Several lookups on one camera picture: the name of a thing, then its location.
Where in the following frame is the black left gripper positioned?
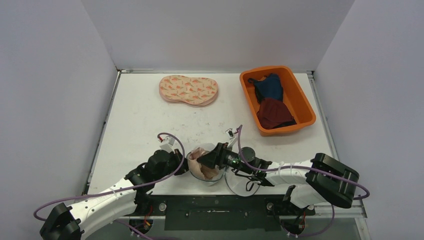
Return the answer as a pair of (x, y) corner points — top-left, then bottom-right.
(154, 148), (195, 181)

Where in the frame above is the beige bra with white straps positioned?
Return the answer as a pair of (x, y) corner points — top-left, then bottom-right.
(186, 147), (220, 181)

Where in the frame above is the white mesh cylindrical laundry bag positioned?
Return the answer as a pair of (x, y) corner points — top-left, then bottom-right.
(186, 143), (260, 197)

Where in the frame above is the pink carrot-print laundry bag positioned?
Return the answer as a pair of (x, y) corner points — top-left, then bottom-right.
(158, 75), (219, 107)

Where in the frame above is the dark red bra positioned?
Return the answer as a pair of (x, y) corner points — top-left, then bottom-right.
(256, 98), (297, 130)

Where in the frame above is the navy blue bra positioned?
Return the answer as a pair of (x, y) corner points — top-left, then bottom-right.
(247, 73), (284, 104)

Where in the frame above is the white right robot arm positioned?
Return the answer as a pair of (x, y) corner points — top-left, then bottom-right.
(196, 143), (360, 215)

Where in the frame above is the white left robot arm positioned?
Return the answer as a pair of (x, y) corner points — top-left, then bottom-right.
(39, 149), (189, 240)

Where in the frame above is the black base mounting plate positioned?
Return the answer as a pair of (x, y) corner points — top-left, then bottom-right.
(129, 195), (316, 232)

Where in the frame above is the orange plastic bin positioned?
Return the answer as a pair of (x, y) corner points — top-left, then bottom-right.
(239, 65), (316, 137)

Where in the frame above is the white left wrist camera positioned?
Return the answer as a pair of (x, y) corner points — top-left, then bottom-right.
(159, 136), (175, 153)

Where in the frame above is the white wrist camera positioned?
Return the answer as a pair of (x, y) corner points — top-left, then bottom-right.
(225, 128), (239, 149)
(159, 136), (175, 153)

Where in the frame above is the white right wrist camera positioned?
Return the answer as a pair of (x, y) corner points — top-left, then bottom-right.
(225, 128), (239, 149)

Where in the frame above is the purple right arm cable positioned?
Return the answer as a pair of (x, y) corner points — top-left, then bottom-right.
(235, 124), (371, 201)

